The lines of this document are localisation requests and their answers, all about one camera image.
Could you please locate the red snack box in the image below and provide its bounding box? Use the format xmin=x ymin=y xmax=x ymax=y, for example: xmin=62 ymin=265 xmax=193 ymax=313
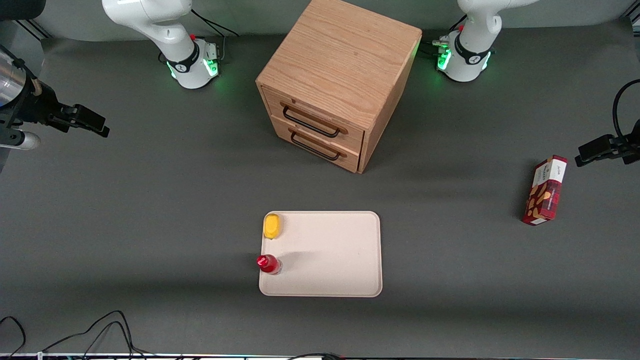
xmin=521 ymin=155 xmax=569 ymax=227

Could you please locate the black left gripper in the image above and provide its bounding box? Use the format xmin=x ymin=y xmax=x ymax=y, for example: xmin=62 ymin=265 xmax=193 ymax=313
xmin=574 ymin=119 xmax=640 ymax=168

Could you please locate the beige plastic tray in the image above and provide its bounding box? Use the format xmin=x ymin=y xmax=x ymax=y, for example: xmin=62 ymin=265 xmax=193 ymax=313
xmin=258 ymin=210 xmax=384 ymax=298

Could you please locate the yellow lemon toy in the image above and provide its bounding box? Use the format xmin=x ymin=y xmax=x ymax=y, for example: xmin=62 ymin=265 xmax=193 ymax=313
xmin=263 ymin=213 xmax=283 ymax=240

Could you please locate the black arm base cable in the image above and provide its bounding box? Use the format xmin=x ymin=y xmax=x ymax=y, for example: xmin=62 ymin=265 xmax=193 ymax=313
xmin=446 ymin=14 xmax=469 ymax=35
xmin=190 ymin=8 xmax=240 ymax=39

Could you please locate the wooden drawer with notch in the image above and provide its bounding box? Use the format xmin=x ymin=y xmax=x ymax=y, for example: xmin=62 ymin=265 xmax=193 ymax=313
xmin=261 ymin=86 xmax=366 ymax=154

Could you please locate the plain wooden drawer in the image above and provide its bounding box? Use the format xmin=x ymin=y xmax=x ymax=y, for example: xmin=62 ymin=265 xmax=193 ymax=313
xmin=270 ymin=116 xmax=362 ymax=173

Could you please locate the black right arm base cable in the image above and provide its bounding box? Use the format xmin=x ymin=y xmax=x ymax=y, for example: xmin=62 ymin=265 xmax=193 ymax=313
xmin=190 ymin=8 xmax=240 ymax=39

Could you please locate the black metal drawer handle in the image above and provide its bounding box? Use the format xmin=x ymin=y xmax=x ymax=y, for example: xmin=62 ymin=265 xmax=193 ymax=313
xmin=282 ymin=106 xmax=341 ymax=139
xmin=290 ymin=131 xmax=341 ymax=162

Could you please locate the black short floor cable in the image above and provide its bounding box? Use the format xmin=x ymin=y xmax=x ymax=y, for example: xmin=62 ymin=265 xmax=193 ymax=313
xmin=0 ymin=315 xmax=27 ymax=359

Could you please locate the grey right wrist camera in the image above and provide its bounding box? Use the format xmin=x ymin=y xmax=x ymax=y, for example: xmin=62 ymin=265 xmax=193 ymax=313
xmin=0 ymin=129 xmax=42 ymax=151

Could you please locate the black left arm base cable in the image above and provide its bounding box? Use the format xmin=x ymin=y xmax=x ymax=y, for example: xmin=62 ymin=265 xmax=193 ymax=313
xmin=446 ymin=14 xmax=469 ymax=35

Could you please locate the red capped bottle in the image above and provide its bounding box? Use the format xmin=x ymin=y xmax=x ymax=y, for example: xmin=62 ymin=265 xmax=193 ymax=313
xmin=256 ymin=254 xmax=282 ymax=276

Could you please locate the black looped floor cable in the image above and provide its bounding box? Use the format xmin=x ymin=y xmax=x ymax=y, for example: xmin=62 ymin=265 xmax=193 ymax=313
xmin=42 ymin=310 xmax=156 ymax=359

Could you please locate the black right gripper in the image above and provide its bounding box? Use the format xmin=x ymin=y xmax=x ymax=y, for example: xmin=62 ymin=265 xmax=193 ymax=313
xmin=18 ymin=80 xmax=111 ymax=138

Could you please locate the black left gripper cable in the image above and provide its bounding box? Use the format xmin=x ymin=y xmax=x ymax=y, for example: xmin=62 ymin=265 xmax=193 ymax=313
xmin=612 ymin=78 xmax=640 ymax=142

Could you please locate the wooden drawer cabinet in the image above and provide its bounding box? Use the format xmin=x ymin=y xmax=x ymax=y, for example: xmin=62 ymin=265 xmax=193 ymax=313
xmin=255 ymin=0 xmax=423 ymax=174

